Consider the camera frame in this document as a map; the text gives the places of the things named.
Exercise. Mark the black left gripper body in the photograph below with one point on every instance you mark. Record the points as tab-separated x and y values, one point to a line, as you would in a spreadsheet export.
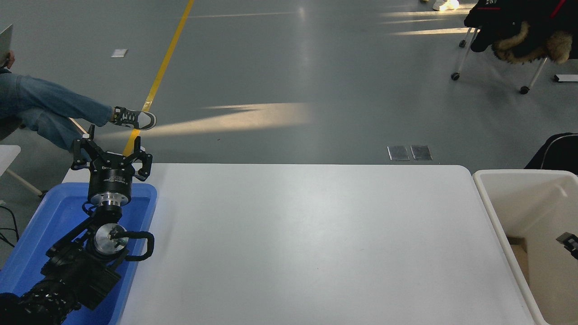
110	178

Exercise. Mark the black fur-trimmed coat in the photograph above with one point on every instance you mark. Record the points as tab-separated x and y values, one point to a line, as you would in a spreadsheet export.
519	27

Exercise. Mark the person's hand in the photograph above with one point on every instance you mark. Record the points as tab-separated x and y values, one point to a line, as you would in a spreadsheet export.
10	58

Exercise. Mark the metal floor plate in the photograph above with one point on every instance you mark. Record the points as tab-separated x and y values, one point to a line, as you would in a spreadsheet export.
421	152
398	153

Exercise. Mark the wheeled metal chair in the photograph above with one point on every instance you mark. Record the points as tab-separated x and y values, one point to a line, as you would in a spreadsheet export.
455	76

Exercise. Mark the blue plastic tray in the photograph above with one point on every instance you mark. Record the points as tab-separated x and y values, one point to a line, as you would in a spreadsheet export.
54	216

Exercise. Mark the large pale plastic bin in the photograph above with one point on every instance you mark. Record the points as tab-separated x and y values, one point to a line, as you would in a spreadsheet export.
533	203

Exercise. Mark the small white side table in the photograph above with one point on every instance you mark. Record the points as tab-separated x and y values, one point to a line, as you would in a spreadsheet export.
6	155

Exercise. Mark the white flat bar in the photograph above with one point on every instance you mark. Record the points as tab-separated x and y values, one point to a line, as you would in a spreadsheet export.
566	78

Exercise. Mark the small white floor tag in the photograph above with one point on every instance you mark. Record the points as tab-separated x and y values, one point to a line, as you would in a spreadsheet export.
118	53

